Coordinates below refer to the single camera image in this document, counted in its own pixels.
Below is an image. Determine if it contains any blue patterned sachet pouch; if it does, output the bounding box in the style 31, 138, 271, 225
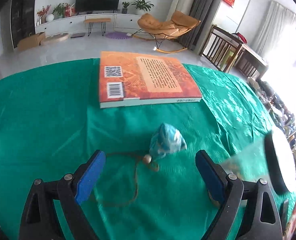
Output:
112, 122, 188, 205

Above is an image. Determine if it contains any clear jar black lid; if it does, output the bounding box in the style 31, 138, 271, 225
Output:
221, 127, 296, 195

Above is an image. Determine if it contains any green satin tablecloth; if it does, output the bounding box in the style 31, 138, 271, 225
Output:
0, 59, 274, 239

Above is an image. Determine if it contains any orange book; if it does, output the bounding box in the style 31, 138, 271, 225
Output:
98, 51, 202, 108

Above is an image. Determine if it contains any wooden side table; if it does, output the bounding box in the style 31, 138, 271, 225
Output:
202, 25, 268, 79

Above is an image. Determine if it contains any cardboard box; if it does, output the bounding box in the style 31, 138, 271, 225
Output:
18, 32, 45, 51

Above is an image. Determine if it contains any purple round mat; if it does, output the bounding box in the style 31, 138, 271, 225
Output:
105, 31, 132, 40

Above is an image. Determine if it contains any red flower vase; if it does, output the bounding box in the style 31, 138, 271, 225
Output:
37, 5, 51, 24

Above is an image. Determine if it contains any small wooden bench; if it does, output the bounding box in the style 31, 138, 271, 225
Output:
84, 17, 112, 36

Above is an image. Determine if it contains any leafy plant red pot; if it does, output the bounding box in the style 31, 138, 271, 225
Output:
52, 3, 74, 18

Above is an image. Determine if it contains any white tv cabinet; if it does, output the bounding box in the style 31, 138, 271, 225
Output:
35, 13, 140, 36

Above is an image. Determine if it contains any orange rocking chair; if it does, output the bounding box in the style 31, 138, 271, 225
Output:
130, 10, 201, 54

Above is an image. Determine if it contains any black television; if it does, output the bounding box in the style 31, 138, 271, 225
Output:
75, 0, 119, 13

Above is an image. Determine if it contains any small dark potted plant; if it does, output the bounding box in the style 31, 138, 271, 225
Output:
121, 2, 130, 14

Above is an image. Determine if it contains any dark bookshelf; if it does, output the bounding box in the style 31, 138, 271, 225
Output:
11, 0, 35, 48

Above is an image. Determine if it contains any grey curtain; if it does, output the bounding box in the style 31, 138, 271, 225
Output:
179, 0, 221, 55

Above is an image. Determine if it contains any green potted plant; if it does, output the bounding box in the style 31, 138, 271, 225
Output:
131, 0, 155, 16

